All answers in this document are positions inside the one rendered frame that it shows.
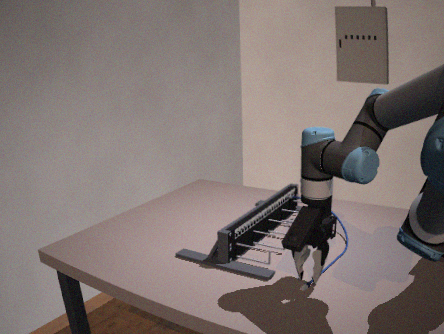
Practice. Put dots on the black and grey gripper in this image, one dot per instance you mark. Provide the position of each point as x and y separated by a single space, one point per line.
317 239

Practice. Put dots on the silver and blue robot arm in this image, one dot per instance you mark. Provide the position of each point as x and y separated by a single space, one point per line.
355 160

